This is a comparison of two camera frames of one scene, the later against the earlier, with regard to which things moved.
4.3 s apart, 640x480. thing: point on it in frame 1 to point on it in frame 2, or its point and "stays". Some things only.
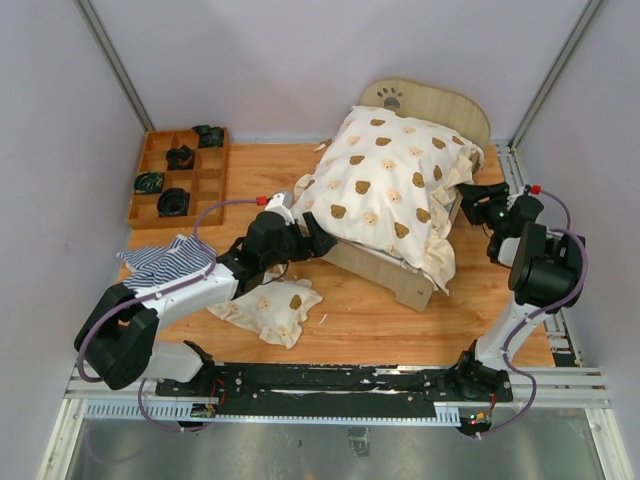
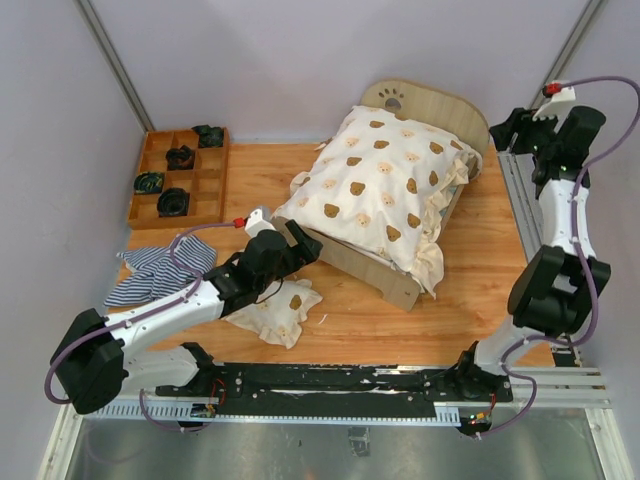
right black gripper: [473, 195] to [519, 121]
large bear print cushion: [387, 181] stays
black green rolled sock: [149, 182] stays
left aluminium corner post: [107, 50] stays
